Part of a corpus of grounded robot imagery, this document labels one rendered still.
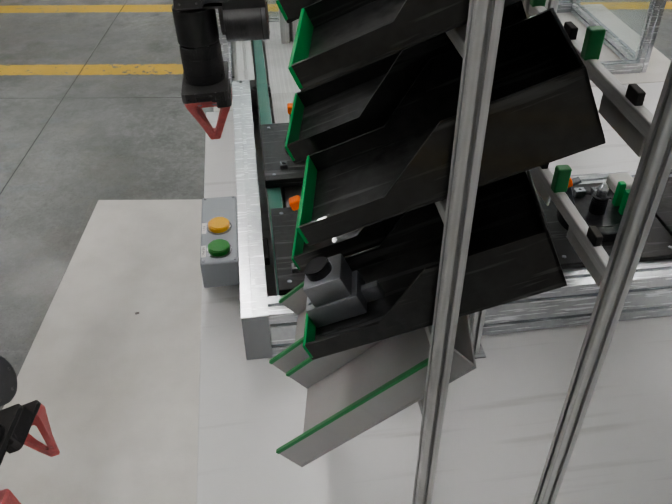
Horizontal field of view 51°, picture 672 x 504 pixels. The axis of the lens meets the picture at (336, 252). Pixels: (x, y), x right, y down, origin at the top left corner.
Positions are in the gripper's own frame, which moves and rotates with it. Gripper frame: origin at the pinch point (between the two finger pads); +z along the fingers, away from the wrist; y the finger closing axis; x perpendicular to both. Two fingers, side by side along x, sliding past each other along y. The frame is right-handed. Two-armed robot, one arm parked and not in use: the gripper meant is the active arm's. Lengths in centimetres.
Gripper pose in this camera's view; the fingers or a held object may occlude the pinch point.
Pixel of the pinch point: (214, 133)
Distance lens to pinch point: 108.9
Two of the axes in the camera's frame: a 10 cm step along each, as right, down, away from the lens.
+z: 0.4, 7.7, 6.3
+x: -9.9, 1.1, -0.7
